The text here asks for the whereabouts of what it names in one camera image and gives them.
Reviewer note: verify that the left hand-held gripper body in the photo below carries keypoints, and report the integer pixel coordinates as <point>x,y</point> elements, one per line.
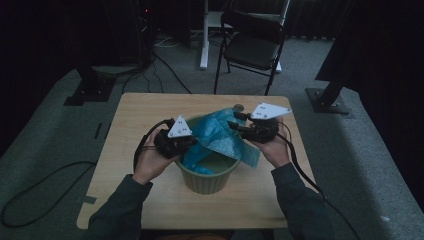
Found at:
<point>173,143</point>

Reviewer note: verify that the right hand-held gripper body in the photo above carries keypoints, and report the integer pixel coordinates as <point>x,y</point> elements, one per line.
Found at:
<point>263,131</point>

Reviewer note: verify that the blue plastic bag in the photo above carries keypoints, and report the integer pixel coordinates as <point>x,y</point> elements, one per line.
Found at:
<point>216,136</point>

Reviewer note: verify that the green ribbed plastic bin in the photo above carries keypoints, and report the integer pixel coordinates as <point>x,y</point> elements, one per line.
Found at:
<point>206,183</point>

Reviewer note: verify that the person's right hand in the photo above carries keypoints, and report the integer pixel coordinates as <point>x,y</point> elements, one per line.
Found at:
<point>276,150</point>

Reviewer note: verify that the person's left hand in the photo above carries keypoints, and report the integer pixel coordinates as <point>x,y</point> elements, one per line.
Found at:
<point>150,163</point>

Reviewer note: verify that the black folding chair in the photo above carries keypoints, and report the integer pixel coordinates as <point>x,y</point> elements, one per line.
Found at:
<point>251,50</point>

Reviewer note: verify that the black floor tape strip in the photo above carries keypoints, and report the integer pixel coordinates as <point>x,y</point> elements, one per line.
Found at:
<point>107,130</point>
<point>98,130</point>

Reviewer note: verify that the grey tape piece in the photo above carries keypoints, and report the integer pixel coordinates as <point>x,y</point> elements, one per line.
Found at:
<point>89,199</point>

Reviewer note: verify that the dark computer tower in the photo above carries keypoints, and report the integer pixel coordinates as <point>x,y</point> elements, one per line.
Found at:
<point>145,30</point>

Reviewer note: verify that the dark curtain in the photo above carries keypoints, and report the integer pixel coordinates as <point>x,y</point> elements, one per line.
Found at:
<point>383,50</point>

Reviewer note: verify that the small white floor scrap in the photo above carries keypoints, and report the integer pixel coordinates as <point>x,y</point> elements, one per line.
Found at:
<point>384,218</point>

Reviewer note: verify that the black stand base plate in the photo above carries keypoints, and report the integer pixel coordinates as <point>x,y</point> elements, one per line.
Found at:
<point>328,103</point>
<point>90,91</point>

